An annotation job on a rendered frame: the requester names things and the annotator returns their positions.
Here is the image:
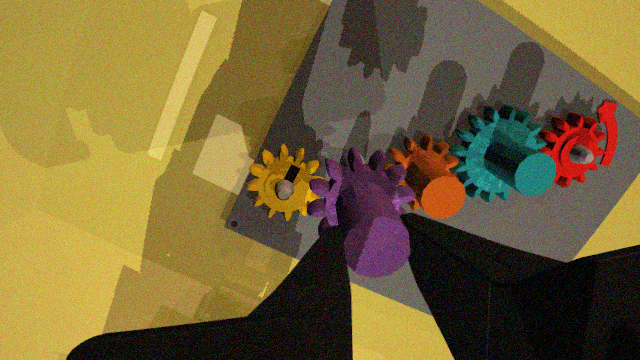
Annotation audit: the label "red curved arrow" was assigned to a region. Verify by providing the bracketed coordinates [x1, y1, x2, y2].
[597, 101, 617, 166]

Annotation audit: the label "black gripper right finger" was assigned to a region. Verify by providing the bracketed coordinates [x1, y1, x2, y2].
[400, 213, 640, 360]

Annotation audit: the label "orange gear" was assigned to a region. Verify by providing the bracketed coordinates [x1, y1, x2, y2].
[390, 134, 466, 219]

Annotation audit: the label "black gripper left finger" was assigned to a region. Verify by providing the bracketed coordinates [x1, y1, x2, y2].
[66, 225, 353, 360]

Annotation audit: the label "purple gear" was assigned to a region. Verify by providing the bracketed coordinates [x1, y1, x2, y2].
[307, 147, 416, 278]

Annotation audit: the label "yellow gear with black stripe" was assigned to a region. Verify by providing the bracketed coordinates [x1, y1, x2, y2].
[246, 144, 325, 222]

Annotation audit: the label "grey board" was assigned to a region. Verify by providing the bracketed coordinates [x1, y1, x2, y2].
[224, 0, 640, 263]

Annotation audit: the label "red gear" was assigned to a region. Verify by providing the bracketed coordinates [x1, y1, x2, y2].
[538, 112, 606, 188]

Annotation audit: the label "teal gear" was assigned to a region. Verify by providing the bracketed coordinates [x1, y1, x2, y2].
[449, 104, 556, 202]

